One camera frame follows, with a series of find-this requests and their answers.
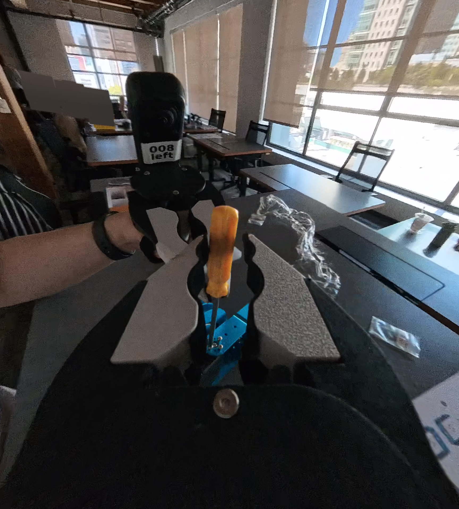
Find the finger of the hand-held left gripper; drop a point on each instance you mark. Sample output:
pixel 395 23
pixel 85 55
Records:
pixel 205 216
pixel 166 230

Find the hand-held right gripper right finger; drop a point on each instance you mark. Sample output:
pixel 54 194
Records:
pixel 293 318

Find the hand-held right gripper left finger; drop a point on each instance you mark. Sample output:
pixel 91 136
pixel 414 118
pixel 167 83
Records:
pixel 158 318

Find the blue metal toy robot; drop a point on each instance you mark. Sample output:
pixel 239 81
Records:
pixel 229 330

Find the person's left forearm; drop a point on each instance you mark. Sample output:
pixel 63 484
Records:
pixel 34 266

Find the dark grey desk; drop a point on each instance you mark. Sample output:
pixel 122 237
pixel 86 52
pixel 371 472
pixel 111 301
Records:
pixel 353 294

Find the grey desk wooden edge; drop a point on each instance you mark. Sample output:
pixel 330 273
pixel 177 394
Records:
pixel 317 187
pixel 233 146
pixel 110 149

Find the pale teal desk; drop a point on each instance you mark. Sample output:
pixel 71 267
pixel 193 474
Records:
pixel 408 242

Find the person's left hand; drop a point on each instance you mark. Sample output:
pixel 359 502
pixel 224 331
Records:
pixel 124 232

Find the cardboard box white foam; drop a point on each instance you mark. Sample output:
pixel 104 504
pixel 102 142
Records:
pixel 116 195

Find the small clear plastic bag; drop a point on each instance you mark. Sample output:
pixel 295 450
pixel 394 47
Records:
pixel 258 220
pixel 394 337

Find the black wristband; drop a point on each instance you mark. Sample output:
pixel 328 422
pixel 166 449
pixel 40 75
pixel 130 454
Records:
pixel 100 238

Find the crumpled clear plastic wrap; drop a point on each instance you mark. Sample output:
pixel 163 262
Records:
pixel 305 238

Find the black chair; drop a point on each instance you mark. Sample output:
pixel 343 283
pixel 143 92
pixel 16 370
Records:
pixel 372 148
pixel 217 117
pixel 257 133

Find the beige fuzzy jacket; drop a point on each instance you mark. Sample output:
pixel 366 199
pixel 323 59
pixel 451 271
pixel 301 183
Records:
pixel 70 133

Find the beige roller blind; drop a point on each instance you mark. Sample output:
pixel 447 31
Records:
pixel 231 67
pixel 293 63

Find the small paned window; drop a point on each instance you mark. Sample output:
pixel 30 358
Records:
pixel 94 47

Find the plastic cup with straw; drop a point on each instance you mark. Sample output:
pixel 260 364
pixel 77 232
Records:
pixel 420 224

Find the printed instruction sheet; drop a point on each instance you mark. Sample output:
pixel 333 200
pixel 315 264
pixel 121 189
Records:
pixel 444 397

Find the black bottle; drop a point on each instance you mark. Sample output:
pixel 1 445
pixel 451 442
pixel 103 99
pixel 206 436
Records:
pixel 444 234

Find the large window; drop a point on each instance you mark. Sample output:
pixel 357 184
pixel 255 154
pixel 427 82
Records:
pixel 412 159

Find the wooden post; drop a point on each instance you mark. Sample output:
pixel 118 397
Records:
pixel 10 131

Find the white wall outlet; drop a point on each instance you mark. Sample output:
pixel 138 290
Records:
pixel 2 105

